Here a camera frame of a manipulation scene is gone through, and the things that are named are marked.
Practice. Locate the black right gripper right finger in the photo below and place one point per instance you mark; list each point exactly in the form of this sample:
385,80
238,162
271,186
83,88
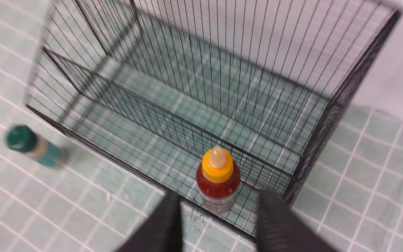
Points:
278,229

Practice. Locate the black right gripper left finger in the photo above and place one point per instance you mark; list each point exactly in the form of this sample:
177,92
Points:
162,231

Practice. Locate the red sauce bottle yellow cap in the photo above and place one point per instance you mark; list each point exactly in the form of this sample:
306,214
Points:
218,178

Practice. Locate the green checkered tablecloth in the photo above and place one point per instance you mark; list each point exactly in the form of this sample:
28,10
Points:
353,197

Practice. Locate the green lid spice jar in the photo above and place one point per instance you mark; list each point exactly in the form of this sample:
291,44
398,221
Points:
22,139

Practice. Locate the black wire mesh rack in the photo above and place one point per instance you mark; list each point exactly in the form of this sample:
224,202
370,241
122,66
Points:
152,85

